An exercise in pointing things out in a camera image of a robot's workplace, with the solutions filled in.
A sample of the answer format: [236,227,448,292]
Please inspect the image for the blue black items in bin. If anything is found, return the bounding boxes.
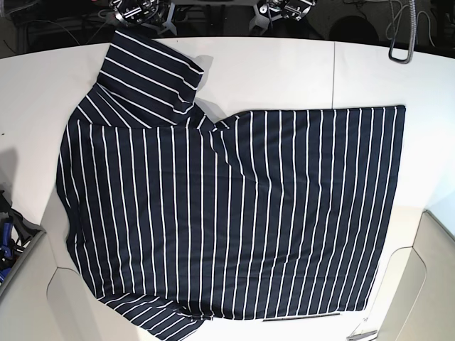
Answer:
[1,190,38,283]

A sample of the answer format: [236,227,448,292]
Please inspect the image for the black round stool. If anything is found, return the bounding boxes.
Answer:
[328,16,379,44]

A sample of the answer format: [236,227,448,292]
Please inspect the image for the navy white striped T-shirt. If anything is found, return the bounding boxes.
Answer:
[56,30,406,340]

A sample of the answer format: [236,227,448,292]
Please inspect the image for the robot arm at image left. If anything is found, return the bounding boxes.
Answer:
[109,0,177,36]

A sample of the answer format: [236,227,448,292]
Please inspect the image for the silver clip bottom right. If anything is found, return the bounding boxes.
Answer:
[346,318,378,341]

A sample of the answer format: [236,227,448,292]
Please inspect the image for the grey looped cable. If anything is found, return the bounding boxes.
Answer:
[385,0,437,64]

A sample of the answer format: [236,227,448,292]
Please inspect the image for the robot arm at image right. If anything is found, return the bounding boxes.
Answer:
[249,0,317,33]

